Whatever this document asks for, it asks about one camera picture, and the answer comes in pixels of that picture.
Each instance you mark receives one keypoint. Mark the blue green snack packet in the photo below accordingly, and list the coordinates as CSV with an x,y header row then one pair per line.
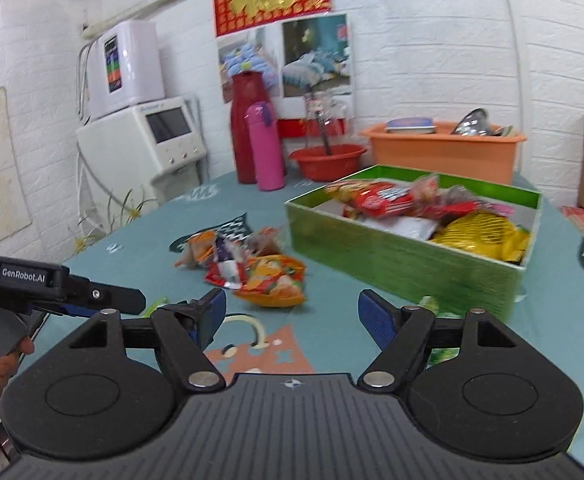
x,y
157,304

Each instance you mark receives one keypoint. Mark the green leafy plant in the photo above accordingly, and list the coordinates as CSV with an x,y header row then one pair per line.
x,y
122,210

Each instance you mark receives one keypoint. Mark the orange brown snack packet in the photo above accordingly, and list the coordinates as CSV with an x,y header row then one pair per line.
x,y
199,250

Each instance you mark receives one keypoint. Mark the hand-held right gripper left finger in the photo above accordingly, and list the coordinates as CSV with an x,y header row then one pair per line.
x,y
214,310

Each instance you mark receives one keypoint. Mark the purple small packet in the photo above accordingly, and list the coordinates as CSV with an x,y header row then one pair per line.
x,y
229,250

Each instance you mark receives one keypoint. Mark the white water ionizer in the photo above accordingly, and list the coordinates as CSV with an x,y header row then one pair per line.
x,y
132,70

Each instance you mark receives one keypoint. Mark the red snack packet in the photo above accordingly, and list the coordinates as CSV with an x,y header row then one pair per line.
x,y
376,200

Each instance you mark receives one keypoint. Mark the white wall pipe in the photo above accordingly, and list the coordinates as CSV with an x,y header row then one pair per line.
x,y
509,60

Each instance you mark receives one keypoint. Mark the pink bottle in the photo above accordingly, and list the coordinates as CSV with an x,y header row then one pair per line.
x,y
267,155

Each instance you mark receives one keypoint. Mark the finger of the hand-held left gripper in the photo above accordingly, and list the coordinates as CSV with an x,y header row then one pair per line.
x,y
122,301
74,311

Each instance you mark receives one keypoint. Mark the brown small snack packet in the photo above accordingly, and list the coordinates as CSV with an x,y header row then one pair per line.
x,y
264,241

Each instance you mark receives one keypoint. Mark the yellow snack packet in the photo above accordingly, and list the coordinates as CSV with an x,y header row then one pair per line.
x,y
519,245

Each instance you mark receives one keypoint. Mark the metal bowl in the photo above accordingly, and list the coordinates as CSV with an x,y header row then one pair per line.
x,y
471,122

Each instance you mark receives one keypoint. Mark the red plastic basin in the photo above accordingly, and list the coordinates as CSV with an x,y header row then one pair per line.
x,y
332,165

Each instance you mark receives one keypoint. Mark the orange plastic tub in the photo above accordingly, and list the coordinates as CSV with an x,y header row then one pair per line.
x,y
446,155

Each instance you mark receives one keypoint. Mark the glass pitcher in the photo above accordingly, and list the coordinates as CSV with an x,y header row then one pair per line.
x,y
317,120

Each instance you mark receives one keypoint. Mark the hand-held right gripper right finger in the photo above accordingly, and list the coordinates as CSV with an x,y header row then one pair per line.
x,y
374,315

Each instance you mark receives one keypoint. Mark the gold foil packet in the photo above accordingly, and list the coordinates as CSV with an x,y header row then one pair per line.
x,y
471,235

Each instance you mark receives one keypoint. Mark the green cardboard box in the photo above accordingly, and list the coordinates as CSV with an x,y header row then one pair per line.
x,y
396,265

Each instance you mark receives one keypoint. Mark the teal printed tablecloth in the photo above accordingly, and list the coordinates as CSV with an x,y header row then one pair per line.
x,y
172,220

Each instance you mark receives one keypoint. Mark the bedding wall poster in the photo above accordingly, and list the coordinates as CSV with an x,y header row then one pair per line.
x,y
317,55

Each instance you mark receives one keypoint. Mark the blue plate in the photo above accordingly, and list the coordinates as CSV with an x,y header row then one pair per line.
x,y
411,125

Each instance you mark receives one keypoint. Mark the white appliance with screen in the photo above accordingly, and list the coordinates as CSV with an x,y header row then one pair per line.
x,y
117,155

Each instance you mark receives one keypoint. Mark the red white small packet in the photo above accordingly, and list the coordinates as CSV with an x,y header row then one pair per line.
x,y
222,275

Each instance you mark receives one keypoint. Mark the red thermos jug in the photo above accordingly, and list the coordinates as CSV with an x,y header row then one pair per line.
x,y
244,135

